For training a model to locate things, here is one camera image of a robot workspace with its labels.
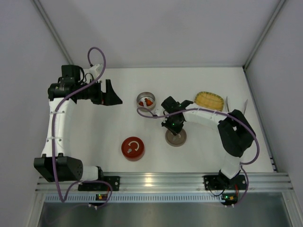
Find beige round lid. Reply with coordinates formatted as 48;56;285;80
165;129;187;147

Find red round lid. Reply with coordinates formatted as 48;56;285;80
121;137;145;156

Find metal serving tongs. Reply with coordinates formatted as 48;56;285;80
224;97;248;115

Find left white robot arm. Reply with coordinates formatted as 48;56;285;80
34;64;123;182

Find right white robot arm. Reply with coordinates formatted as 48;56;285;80
161;96;260;188

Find bamboo woven tray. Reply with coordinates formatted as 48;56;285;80
194;91;224;111

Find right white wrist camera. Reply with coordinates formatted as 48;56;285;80
153;108;163;116

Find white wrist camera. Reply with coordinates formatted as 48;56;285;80
153;108;163;116
89;64;103;79

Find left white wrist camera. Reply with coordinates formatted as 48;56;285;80
89;64;103;79

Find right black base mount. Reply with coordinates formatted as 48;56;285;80
203;175;247;191

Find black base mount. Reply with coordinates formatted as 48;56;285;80
78;176;120;192
203;175;247;191

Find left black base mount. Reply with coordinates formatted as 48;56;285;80
78;176;120;192

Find aluminium mounting rail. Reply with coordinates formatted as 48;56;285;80
35;172;294;192

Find slotted cable duct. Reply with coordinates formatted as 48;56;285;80
45;193;237;203

